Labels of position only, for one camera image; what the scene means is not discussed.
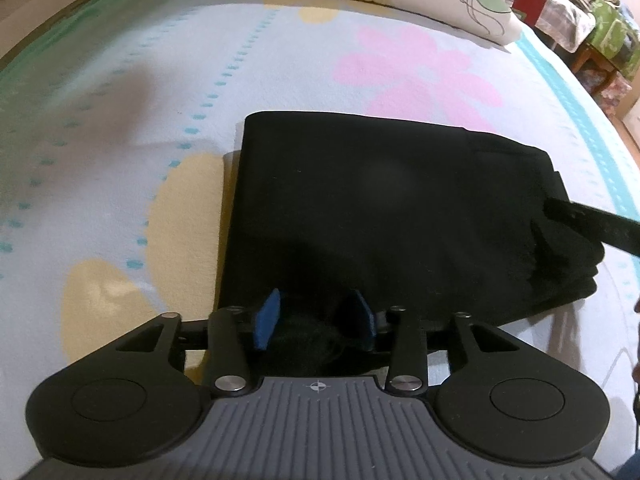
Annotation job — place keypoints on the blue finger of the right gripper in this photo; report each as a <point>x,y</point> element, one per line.
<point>611,229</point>

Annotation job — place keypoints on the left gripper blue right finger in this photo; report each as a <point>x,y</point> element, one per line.
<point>372,319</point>

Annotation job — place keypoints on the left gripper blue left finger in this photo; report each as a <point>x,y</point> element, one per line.
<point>265,320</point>

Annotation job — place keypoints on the black pants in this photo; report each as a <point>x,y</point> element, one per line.
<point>430,218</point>

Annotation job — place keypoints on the green storage box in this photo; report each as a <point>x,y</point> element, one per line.
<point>615,36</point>

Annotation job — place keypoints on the grey checked cloth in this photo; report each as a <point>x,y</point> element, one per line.
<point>568,23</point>

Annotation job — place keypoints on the light blue flower blanket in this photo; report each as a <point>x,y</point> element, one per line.
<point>119,127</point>

